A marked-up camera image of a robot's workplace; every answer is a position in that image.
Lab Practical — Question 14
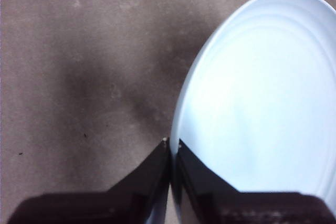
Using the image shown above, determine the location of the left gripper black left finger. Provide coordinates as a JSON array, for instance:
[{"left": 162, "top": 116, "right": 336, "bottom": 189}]
[{"left": 7, "top": 137, "right": 172, "bottom": 224}]

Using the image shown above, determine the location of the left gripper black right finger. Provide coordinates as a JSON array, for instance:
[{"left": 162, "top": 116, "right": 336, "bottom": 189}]
[{"left": 172, "top": 139, "right": 336, "bottom": 224}]

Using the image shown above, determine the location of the light blue round plate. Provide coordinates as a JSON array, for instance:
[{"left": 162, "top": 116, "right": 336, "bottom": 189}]
[{"left": 169, "top": 0, "right": 336, "bottom": 224}]

